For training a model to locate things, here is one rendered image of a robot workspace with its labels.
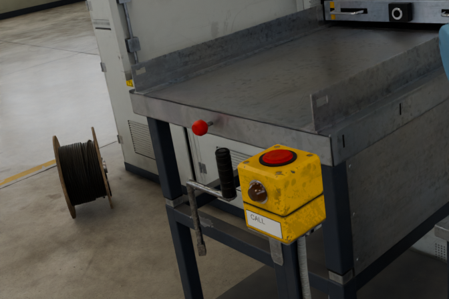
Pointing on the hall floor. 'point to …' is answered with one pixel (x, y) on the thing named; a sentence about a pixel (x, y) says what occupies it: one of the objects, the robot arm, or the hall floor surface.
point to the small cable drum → (81, 172)
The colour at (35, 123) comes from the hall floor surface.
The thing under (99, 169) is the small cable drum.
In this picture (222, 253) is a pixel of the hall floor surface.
